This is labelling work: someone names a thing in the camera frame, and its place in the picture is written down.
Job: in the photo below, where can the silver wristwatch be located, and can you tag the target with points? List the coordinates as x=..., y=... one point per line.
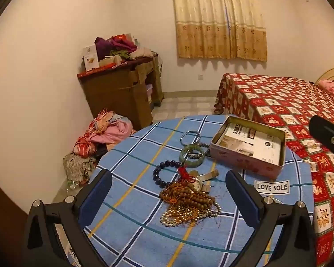
x=198, y=185

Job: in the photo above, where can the red tassel charm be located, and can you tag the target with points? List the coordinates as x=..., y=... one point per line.
x=184, y=173

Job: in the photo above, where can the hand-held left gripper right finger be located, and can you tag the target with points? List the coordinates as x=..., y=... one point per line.
x=243, y=200

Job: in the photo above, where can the silver bangle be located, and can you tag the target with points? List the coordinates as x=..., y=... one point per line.
x=183, y=136

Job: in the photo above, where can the pink tin box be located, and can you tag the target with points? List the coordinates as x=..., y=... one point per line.
x=239, y=162

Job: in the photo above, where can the olive green cloth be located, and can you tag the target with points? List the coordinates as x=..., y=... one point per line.
x=121, y=54

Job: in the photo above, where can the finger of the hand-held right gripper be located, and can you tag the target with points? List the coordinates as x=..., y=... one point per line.
x=327, y=140

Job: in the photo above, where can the white printed box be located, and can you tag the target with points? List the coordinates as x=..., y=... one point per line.
x=90, y=57

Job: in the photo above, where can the pink cloth pile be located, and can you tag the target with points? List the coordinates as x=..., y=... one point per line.
x=111, y=133

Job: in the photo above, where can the brown wooden cabinet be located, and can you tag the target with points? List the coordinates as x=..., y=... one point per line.
x=114, y=94

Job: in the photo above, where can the small cream box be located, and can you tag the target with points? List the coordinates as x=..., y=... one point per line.
x=108, y=61

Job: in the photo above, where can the purple cloth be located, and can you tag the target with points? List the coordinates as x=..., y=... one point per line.
x=103, y=47

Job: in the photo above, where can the beige patterned curtain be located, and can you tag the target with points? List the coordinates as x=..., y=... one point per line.
x=220, y=19

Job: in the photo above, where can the green jade bangle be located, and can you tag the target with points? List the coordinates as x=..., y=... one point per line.
x=183, y=160

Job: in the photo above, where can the red checkered blanket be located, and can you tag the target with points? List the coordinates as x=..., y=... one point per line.
x=281, y=103

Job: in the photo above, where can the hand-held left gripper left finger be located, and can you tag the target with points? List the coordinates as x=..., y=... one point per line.
x=96, y=200

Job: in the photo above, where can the red flat box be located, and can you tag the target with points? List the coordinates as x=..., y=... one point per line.
x=97, y=71

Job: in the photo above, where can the grey patterned cloth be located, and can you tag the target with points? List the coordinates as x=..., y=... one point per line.
x=78, y=167

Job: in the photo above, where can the magenta cloth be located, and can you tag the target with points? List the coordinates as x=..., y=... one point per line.
x=122, y=44

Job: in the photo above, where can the beige cloth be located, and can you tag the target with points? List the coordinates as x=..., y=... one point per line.
x=142, y=52

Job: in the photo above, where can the cream headboard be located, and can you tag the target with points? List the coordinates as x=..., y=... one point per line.
x=329, y=73

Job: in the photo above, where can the orange red box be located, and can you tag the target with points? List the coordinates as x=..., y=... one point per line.
x=122, y=37

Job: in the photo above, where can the printed papers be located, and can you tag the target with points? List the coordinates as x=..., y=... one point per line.
x=261, y=144

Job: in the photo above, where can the blue plaid tablecloth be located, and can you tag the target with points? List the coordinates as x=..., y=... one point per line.
x=128, y=172

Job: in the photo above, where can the lilac box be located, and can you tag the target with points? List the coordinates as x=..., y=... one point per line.
x=149, y=93

